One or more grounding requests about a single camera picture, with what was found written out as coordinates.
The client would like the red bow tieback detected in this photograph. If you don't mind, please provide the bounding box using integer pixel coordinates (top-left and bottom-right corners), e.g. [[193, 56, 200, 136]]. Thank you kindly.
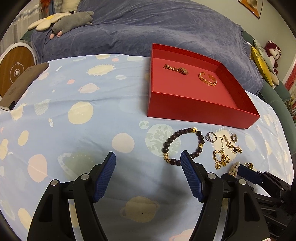
[[40, 0, 54, 12]]

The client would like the blue-grey sofa cover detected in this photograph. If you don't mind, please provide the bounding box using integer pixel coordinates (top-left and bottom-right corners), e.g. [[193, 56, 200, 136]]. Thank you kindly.
[[31, 1, 263, 94]]

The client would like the white curtain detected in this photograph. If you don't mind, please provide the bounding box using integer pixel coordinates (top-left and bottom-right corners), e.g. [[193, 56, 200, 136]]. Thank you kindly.
[[0, 0, 47, 54]]

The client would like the orange framed wall picture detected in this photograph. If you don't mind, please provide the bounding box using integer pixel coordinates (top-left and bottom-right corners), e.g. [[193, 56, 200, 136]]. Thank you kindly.
[[238, 0, 263, 19]]

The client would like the brown leather case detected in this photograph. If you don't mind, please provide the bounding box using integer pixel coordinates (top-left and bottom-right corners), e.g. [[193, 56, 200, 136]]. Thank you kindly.
[[0, 62, 49, 111]]

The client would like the green sofa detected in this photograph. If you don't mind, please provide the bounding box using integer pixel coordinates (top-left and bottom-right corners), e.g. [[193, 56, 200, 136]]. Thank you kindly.
[[241, 29, 296, 130]]

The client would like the black bead bracelet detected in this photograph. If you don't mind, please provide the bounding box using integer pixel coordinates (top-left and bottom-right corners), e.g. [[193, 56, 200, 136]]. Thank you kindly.
[[162, 127, 206, 165]]

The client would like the white flower plush cushion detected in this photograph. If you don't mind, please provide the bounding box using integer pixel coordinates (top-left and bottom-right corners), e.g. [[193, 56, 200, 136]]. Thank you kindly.
[[27, 13, 71, 31]]

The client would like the red monkey plush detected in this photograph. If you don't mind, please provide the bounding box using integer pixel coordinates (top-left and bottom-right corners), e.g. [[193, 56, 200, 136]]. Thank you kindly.
[[264, 41, 281, 75]]

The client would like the grey plush toy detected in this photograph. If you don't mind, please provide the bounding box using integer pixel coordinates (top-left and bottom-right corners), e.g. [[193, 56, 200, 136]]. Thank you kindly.
[[49, 11, 94, 39]]

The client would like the gold chain bangle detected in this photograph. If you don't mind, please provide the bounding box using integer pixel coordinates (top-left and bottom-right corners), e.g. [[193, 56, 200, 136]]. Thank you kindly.
[[198, 71, 217, 86]]

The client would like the gold cushion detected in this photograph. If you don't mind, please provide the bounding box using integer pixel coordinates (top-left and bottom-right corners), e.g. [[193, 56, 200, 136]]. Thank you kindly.
[[251, 46, 274, 87]]

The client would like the red cardboard tray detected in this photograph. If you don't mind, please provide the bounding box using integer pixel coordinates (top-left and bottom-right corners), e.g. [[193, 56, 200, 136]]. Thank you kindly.
[[147, 43, 260, 128]]

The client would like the gold black flower pendant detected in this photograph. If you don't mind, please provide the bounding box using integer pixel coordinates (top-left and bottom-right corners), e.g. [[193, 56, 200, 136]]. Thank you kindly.
[[230, 146, 242, 154]]

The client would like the silver hoop earring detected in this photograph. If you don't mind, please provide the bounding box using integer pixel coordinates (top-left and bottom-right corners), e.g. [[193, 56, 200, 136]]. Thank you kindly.
[[230, 133, 238, 143]]

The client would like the blue planet print tablecloth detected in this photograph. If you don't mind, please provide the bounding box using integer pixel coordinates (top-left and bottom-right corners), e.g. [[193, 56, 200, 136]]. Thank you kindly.
[[1, 54, 294, 240]]

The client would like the silver stone ring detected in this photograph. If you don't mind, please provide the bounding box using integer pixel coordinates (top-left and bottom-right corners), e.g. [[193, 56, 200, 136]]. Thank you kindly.
[[205, 131, 218, 142]]

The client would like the white pearl bracelet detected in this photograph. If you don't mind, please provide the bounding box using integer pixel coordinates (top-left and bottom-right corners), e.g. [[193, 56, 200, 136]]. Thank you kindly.
[[228, 161, 241, 177]]

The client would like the gold chain necklace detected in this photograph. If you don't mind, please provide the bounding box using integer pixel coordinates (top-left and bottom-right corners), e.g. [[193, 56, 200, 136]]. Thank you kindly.
[[212, 135, 234, 170]]

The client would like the white long plush toy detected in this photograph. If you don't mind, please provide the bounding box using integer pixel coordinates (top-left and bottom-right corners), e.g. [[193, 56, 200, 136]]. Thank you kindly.
[[61, 0, 80, 12]]

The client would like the round wooden white device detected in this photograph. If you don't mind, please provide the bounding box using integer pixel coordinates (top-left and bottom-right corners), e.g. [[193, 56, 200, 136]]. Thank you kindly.
[[0, 42, 36, 98]]

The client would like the grey-green cushion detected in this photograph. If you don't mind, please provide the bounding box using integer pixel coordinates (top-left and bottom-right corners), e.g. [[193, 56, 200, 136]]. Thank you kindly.
[[253, 39, 274, 72]]

